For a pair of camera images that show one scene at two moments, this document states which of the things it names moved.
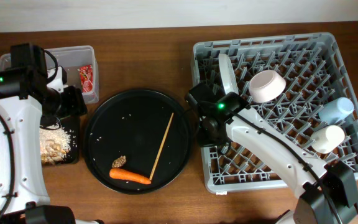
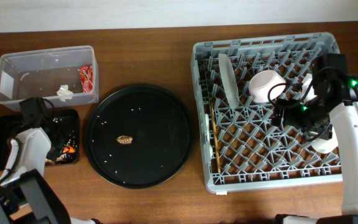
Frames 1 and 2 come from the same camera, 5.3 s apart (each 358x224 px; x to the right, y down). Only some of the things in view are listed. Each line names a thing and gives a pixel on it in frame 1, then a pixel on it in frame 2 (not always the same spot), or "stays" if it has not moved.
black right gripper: (204, 140) → (290, 106)
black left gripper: (76, 107) → (53, 154)
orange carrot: (128, 175) → (69, 149)
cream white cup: (327, 139) stays
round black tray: (137, 141) stays
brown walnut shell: (119, 162) → (124, 140)
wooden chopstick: (161, 147) → (217, 151)
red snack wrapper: (86, 78) stays
